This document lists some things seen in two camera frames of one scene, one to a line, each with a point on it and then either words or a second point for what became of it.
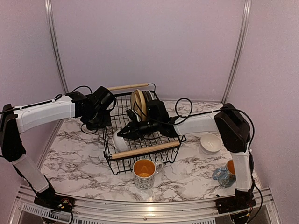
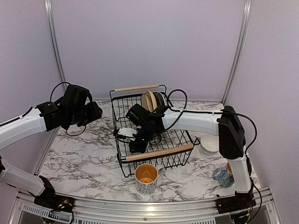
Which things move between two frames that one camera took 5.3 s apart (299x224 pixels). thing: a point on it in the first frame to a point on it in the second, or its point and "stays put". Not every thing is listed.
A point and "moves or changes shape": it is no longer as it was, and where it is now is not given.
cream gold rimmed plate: [134, 107] to [145, 101]
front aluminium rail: [24, 210] stays put
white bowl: [210, 143] stays put
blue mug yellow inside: [226, 176] stays put
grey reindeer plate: [145, 97] to [159, 99]
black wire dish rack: [141, 129] moves or changes shape
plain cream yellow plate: [140, 102] to [152, 102]
